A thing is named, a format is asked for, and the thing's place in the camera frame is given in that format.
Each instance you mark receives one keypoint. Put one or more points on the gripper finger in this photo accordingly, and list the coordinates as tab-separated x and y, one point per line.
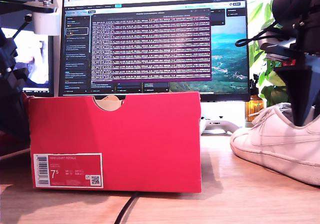
12	114
297	94

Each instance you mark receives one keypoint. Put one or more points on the red shoebox lid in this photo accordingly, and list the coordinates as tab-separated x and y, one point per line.
12	146

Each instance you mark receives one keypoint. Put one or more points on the white leather sneaker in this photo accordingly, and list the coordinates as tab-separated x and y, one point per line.
270	144

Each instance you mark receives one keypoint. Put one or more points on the red cardboard shoebox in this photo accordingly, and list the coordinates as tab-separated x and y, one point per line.
150	144

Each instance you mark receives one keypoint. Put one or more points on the green leafy houseplant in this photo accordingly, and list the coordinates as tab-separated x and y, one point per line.
272	95

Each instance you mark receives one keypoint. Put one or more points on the amber pump bottle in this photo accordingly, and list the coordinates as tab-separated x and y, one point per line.
254	108

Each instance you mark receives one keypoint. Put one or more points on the small black computer monitor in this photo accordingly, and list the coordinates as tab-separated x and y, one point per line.
37	67

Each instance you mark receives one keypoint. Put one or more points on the white game controller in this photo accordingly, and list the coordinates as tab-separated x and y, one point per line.
220	125

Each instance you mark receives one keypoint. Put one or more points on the large black computer monitor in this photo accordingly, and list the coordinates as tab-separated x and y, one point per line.
150	47

